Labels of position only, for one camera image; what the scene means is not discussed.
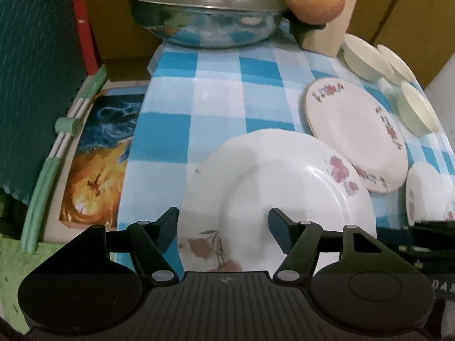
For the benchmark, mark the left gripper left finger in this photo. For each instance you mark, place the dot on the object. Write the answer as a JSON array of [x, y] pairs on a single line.
[[148, 243]]

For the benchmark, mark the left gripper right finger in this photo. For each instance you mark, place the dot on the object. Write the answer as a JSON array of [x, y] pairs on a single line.
[[299, 241]]

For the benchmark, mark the white plate pink flowers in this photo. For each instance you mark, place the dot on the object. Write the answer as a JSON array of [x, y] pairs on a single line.
[[429, 195], [223, 221]]

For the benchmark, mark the cream plate colourful floral rim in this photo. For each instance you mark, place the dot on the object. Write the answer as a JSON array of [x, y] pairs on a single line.
[[355, 124]]

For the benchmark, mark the cream bowl front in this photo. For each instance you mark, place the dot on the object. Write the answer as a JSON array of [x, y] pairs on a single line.
[[416, 112]]

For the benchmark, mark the cream bowl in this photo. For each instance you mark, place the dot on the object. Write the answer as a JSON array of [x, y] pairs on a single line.
[[416, 112], [364, 59], [401, 72]]

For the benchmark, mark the blue orange art picture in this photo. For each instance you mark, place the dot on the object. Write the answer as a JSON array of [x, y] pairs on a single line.
[[95, 182]]

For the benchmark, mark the green towel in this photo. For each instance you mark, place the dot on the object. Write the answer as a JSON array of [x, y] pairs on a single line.
[[15, 265]]

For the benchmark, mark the green white hoop tube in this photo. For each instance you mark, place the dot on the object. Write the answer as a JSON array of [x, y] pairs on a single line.
[[67, 128]]

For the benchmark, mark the blue white checkered tablecloth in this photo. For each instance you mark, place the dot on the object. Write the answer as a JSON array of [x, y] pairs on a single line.
[[198, 99]]

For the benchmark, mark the wooden knife block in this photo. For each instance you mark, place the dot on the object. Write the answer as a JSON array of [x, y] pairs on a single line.
[[328, 39]]

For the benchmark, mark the teal foam mat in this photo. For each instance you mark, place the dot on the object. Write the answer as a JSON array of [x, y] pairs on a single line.
[[41, 71]]

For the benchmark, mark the wooden cabinet doors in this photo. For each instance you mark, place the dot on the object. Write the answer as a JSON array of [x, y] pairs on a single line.
[[421, 32]]

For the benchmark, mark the steel pot with lid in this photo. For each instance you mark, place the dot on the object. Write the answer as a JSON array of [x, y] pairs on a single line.
[[215, 24]]

